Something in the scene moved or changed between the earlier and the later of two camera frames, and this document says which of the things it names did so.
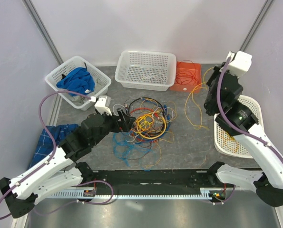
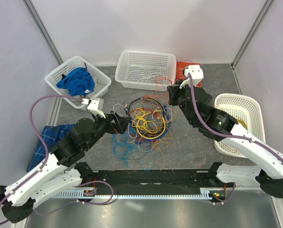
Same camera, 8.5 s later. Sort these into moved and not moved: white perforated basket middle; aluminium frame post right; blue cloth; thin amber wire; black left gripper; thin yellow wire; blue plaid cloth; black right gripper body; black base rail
Moved: black right gripper body; thin amber wire; thin yellow wire
Not moved: black left gripper; white perforated basket middle; blue cloth; black base rail; blue plaid cloth; aluminium frame post right
